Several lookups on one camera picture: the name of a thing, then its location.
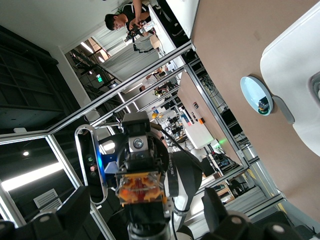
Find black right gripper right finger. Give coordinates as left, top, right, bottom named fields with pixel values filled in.
left=199, top=187, right=301, bottom=240

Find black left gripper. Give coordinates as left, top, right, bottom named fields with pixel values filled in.
left=121, top=111, right=175, bottom=240

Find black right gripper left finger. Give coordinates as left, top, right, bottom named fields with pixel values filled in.
left=0, top=186, right=91, bottom=240

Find white vent grille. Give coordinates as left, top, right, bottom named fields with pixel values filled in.
left=33, top=188, right=64, bottom=210

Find long ceiling light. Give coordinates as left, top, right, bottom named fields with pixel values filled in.
left=0, top=161, right=66, bottom=192

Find brown background table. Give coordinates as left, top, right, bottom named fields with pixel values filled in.
left=177, top=71, right=221, bottom=151

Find person in white shirt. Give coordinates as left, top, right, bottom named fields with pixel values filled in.
left=139, top=73, right=159, bottom=92

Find grey curtain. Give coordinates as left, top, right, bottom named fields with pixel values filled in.
left=99, top=24, right=162, bottom=81

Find black metal staircase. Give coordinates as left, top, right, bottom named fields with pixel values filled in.
left=66, top=48, right=119, bottom=101

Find light blue round plate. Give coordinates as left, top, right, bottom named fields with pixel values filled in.
left=239, top=75, right=274, bottom=117

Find white desk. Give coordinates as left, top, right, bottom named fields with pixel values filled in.
left=148, top=3, right=192, bottom=55

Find black handheld gripper rig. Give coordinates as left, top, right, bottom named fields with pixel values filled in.
left=124, top=22, right=157, bottom=54

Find person in black shirt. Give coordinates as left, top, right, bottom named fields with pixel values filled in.
left=104, top=0, right=154, bottom=32

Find white lunch box grey latches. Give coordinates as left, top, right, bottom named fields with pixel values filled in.
left=259, top=1, right=320, bottom=161

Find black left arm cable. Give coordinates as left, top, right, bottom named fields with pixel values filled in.
left=159, top=126, right=205, bottom=171

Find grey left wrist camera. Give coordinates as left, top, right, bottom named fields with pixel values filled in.
left=74, top=124, right=118, bottom=205

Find black robot arm with camera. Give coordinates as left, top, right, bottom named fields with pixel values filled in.
left=0, top=41, right=286, bottom=240

